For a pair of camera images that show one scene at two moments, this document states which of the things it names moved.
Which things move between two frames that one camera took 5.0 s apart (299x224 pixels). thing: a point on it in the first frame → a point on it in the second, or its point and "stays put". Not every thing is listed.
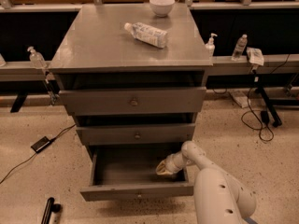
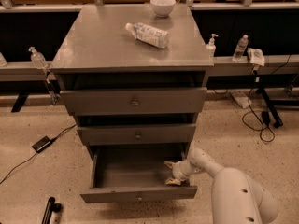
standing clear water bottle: [239, 48] stays put
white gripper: [171, 163] → [177, 172]
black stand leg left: [19, 101] stays put
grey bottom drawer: [128, 172] stays put
